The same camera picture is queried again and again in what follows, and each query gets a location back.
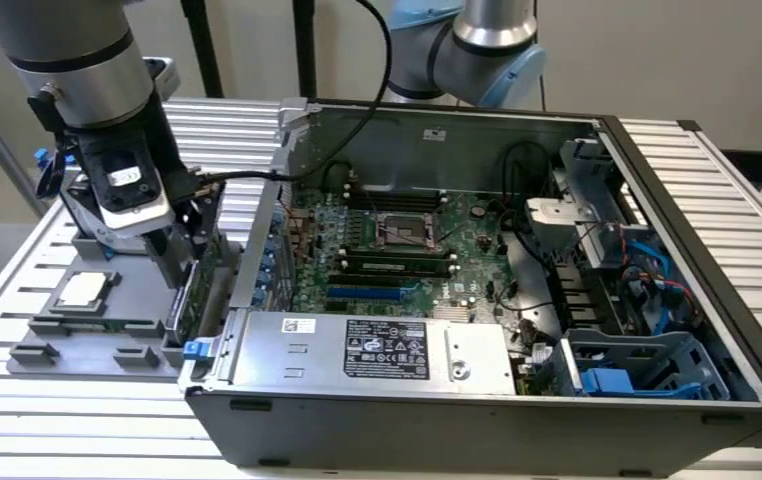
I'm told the grey parts rack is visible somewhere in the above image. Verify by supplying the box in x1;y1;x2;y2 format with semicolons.
8;233;252;385

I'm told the grey plastic disk bay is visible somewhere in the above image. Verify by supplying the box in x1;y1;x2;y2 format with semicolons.
558;327;734;402

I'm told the black box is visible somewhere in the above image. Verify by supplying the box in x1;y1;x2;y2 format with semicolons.
718;147;762;184

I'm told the blue SATA wire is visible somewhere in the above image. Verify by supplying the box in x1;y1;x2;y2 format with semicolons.
623;238;697;332

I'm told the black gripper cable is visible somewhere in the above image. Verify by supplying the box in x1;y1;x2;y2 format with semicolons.
196;0;397;182

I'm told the black open PC case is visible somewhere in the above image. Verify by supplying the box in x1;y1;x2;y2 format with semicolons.
182;96;762;470

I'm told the green graphics card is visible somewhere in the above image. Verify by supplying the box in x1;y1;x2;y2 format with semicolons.
164;234;250;352

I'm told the green motherboard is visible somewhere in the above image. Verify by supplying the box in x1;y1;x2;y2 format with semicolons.
278;188;543;342

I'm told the blue case latch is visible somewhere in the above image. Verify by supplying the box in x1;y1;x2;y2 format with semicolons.
182;338;214;362

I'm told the CPU socket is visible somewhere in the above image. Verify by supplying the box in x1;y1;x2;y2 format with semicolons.
369;211;450;247

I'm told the grey power supply unit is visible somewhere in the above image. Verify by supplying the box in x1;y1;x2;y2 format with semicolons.
218;308;523;397

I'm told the blue disk caddy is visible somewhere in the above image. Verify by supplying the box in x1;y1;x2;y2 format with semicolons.
582;367;637;397

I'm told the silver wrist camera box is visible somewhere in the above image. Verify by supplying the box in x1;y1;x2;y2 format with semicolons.
95;148;176;237

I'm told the blue expansion slot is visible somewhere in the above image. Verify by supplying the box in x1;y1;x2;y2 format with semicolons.
324;284;403;302

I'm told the metal drive cage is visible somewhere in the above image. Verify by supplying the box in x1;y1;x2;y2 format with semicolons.
525;137;657;267

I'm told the installed black RAM stick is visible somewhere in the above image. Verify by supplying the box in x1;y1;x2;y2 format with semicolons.
344;256;454;277

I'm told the black stand pole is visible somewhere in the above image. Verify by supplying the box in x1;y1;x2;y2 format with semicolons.
291;0;320;99
178;0;227;99

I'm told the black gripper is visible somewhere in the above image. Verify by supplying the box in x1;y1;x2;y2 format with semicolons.
127;99;227;217

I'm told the silver CPU chip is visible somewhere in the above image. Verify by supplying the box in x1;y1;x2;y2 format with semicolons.
62;272;122;310

